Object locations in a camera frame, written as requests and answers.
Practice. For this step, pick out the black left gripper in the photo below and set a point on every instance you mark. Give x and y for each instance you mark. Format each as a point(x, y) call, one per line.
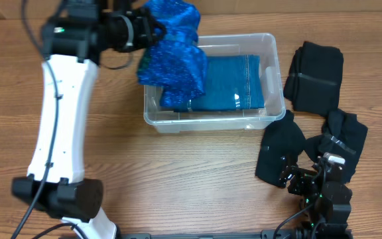
point(142, 18)

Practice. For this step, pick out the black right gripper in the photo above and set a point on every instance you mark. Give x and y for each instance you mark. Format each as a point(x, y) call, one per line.
point(300, 178)

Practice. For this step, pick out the small black garment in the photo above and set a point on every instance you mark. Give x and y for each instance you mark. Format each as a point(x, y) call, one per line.
point(281, 140)

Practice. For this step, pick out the blue sequin fabric garment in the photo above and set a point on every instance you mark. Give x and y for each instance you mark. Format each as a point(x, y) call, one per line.
point(175, 63)

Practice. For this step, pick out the black garment with tape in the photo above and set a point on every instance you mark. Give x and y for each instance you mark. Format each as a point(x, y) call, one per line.
point(341, 135)

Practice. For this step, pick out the blue denim jeans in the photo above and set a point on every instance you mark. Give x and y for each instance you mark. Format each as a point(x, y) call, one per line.
point(233, 83)

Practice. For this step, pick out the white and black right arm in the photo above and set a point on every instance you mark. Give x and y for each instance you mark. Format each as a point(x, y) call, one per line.
point(325, 204)

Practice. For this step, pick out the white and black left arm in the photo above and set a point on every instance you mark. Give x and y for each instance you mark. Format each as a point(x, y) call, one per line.
point(72, 41)

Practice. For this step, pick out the clear plastic storage bin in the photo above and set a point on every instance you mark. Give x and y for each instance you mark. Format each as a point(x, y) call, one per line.
point(166, 120)

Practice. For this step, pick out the large folded black garment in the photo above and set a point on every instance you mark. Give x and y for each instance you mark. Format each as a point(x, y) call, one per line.
point(314, 79)

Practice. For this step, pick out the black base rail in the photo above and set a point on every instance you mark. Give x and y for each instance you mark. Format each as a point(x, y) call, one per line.
point(264, 234)

